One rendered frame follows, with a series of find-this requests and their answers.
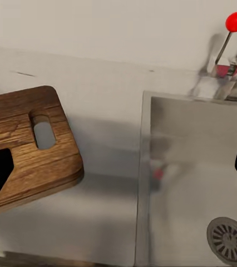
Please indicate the drop in sink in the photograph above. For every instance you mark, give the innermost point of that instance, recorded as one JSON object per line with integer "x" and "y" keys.
{"x": 187, "y": 178}

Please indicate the cutting board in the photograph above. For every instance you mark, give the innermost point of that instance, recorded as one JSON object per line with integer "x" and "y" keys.
{"x": 36, "y": 170}

